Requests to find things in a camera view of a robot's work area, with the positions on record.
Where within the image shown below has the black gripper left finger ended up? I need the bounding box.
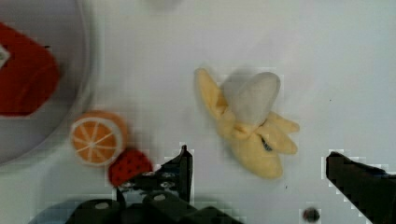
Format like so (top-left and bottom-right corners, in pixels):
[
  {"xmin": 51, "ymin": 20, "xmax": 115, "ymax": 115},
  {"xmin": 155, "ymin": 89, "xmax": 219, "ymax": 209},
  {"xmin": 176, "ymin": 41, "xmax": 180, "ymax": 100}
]
[{"xmin": 116, "ymin": 145, "xmax": 193, "ymax": 204}]

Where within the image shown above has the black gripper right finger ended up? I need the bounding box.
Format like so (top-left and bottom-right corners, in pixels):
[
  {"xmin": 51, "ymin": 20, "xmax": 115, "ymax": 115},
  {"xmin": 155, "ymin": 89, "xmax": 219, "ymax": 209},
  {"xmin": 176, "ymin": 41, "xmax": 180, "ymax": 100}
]
[{"xmin": 326, "ymin": 152, "xmax": 396, "ymax": 224}]

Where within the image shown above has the yellow plush banana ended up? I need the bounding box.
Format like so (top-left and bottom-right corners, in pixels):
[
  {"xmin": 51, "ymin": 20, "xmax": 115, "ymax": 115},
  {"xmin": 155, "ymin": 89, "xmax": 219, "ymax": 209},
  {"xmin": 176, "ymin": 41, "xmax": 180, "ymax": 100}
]
[{"xmin": 196, "ymin": 68, "xmax": 300, "ymax": 179}]

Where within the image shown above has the small red plush strawberry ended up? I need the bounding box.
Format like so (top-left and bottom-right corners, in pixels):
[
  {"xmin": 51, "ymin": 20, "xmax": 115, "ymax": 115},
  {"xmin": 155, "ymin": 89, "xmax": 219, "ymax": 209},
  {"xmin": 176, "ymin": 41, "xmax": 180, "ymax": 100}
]
[{"xmin": 108, "ymin": 149, "xmax": 153, "ymax": 187}]

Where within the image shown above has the plush orange slice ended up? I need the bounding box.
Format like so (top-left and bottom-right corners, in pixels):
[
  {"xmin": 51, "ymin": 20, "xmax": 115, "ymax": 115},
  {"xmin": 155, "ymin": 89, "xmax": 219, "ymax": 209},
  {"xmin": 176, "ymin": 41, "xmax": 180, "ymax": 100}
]
[{"xmin": 69, "ymin": 110, "xmax": 128, "ymax": 167}]

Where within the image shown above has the red plush ketchup bottle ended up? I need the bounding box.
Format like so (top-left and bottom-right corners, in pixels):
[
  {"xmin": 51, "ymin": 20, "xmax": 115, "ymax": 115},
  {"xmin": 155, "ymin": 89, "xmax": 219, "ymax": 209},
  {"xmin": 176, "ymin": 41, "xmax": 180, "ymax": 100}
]
[{"xmin": 0, "ymin": 23, "xmax": 60, "ymax": 117}]

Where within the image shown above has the grey round plate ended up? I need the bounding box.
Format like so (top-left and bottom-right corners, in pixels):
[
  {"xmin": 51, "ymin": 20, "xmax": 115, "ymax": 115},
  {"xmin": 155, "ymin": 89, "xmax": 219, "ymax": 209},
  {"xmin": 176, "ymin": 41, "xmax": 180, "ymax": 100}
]
[{"xmin": 1, "ymin": 0, "xmax": 91, "ymax": 164}]

